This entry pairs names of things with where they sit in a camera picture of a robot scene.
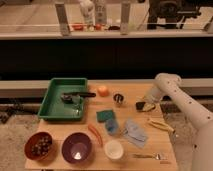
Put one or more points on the yellow handled tool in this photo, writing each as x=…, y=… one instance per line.
x=161, y=125

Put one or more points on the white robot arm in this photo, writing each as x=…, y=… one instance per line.
x=166, y=84

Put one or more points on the blue crumpled cloth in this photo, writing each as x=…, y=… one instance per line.
x=111, y=126

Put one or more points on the orange fruit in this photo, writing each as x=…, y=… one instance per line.
x=103, y=91

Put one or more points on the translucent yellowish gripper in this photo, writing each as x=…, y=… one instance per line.
x=149, y=106

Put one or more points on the black eraser block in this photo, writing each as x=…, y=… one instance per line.
x=139, y=106

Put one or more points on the white plastic cup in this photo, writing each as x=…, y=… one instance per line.
x=114, y=150

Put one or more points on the green plastic tray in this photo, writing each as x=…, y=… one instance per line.
x=59, y=104

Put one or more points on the wooden board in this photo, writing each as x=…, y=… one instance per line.
x=158, y=140

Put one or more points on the purple bowl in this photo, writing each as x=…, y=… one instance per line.
x=76, y=148

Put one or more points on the light blue folded cloth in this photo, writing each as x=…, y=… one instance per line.
x=134, y=133

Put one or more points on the small metal cup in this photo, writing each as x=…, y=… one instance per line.
x=118, y=99

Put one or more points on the black handled tool in tray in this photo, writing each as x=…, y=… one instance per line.
x=69, y=97

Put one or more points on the metal fork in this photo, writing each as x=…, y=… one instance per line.
x=155, y=156

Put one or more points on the green sponge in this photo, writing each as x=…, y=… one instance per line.
x=104, y=115

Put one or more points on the brown bowl with contents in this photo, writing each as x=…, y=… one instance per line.
x=38, y=146

